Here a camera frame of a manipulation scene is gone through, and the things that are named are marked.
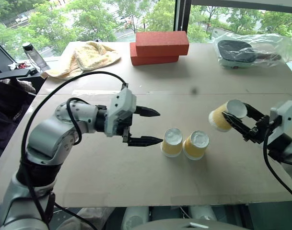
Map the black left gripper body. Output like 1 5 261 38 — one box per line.
116 105 139 147

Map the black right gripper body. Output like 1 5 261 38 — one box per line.
242 115 271 144

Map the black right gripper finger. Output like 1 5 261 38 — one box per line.
222 111 254 138
243 102 267 122

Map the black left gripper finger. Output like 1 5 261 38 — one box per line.
128 136 164 147
136 105 161 118

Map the yellow paper cup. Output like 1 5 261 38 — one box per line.
160 127 184 158
182 130 210 161
208 99 248 133

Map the red brick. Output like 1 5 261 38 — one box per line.
129 42 180 67
135 31 190 58

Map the black table tennis paddle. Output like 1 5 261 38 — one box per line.
217 39 282 64

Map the clear plastic bag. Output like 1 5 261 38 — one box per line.
212 33 292 70

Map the white rounded robot body part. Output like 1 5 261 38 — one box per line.
188 205 218 221
121 206 150 230

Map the pale yellow towel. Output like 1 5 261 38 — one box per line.
41 40 122 80

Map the grey robot torso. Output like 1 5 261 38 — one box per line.
130 218 248 230

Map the clear water bottle black cap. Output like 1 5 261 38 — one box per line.
22 42 48 72

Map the dark clothing pile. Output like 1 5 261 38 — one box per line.
0 78 37 154

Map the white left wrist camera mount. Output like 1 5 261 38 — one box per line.
104 87 137 138

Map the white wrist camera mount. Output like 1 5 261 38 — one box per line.
104 87 137 138
267 100 292 147

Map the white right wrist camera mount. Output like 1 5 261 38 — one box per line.
267 100 292 147

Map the short black left arm cable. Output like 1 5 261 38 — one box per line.
66 97 83 146

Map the long black left arm cable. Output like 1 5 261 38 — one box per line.
20 71 129 230

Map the dark window frame post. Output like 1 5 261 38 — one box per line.
174 0 192 44

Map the thin black floor cable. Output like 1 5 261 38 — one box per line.
54 203 99 230

